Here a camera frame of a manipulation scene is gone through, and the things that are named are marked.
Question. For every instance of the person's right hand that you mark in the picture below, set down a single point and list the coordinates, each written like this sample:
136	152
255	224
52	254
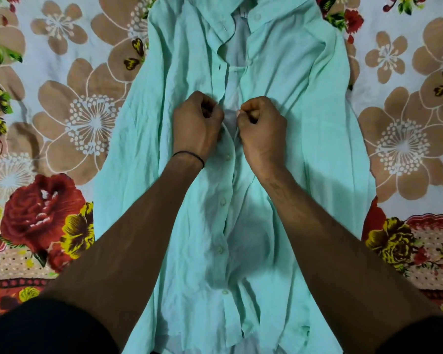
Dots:
265	136

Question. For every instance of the black thread wristband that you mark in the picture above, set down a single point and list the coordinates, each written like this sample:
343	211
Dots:
192	154

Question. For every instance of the floral patterned blanket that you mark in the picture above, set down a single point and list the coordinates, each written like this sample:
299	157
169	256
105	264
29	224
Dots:
402	70

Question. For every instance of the person's left forearm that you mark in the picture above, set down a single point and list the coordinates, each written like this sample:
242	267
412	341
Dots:
133	247

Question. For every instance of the person's right forearm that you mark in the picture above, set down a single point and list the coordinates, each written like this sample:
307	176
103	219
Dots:
336	254

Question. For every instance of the mint green shirt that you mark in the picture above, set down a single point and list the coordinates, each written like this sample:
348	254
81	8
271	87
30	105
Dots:
317	143

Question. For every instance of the person's left hand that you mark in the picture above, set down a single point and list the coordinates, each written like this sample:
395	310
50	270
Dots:
195	125

